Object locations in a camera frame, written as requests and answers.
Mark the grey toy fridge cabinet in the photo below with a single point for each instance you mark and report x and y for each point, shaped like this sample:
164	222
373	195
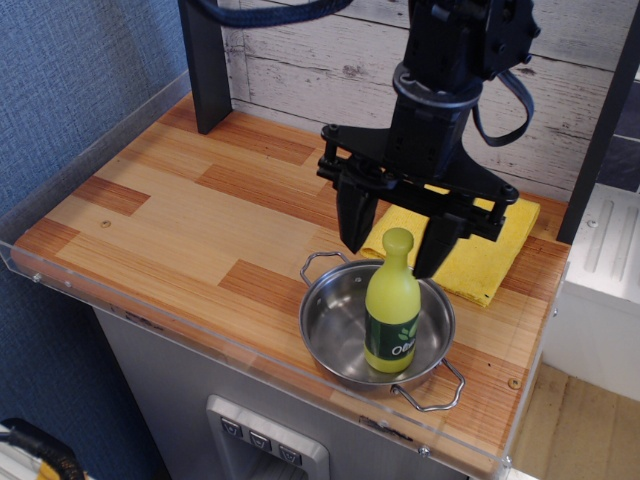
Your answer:
171	380

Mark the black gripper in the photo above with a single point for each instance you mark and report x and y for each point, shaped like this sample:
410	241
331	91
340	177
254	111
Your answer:
418	163

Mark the black left frame post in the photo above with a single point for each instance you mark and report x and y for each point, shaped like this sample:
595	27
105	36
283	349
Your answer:
207	66

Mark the yellow folded towel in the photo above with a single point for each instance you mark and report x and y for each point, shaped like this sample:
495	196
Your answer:
476	267

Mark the yellow black object corner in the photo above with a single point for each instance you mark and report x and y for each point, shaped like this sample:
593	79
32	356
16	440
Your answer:
30	454

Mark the white toy sink unit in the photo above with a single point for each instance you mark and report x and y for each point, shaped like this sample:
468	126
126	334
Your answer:
593	331

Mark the black right frame post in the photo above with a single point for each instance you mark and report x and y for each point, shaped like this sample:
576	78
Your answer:
618	91

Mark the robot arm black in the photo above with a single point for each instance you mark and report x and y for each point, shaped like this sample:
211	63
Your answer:
456	46

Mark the stainless steel pot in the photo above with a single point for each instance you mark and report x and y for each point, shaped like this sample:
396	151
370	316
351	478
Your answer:
332	326

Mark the silver dispenser button panel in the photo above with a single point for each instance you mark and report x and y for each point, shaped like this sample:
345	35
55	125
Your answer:
253	446

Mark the yellow olive oil bottle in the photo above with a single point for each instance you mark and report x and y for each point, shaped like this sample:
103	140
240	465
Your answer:
393	303

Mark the clear acrylic table guard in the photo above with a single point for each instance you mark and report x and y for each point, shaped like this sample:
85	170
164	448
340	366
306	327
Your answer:
205	235

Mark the black frame post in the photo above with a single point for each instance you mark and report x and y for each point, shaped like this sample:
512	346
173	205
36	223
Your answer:
618	91
207	66

